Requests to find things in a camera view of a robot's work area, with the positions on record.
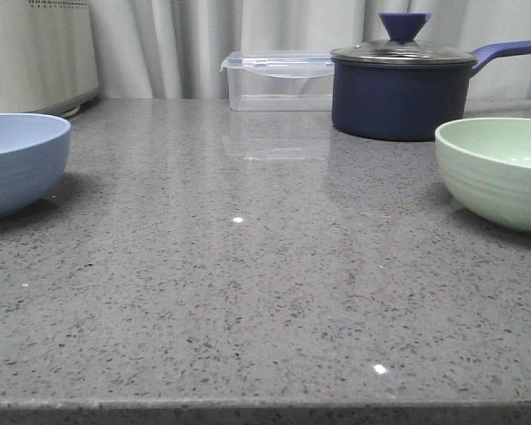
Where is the light green bowl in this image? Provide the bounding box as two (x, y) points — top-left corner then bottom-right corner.
(435, 117), (531, 233)

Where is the light blue bowl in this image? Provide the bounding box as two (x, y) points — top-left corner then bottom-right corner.
(0, 113), (72, 218)

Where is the clear plastic food container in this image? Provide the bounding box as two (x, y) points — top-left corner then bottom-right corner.
(221, 50), (334, 112)

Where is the dark blue saucepan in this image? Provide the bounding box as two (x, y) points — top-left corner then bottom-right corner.
(331, 39), (531, 143)

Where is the white curtain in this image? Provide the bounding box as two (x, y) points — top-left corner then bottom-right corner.
(89, 1), (531, 99)

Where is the glass lid with blue knob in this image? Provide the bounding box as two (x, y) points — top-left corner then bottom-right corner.
(330, 12), (477, 66)

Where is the white kitchen appliance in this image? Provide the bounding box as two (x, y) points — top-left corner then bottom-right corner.
(0, 1), (99, 114)

